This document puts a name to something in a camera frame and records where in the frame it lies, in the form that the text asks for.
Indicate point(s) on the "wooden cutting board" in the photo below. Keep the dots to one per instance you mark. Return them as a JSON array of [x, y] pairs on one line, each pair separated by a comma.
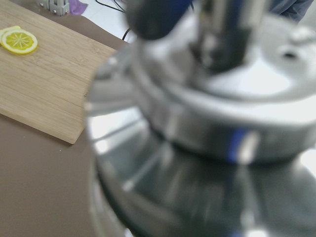
[[46, 88]]

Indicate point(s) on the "purple cloth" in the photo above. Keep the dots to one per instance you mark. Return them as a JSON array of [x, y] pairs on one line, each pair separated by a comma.
[[77, 7]]

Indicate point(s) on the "yellow lemon slice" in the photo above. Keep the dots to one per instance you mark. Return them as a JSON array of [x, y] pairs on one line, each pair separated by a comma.
[[17, 40]]

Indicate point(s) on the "seated person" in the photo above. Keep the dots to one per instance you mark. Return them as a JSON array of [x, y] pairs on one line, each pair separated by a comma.
[[292, 9]]

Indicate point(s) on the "aluminium frame post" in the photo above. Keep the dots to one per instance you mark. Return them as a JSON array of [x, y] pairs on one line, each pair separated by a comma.
[[57, 7]]

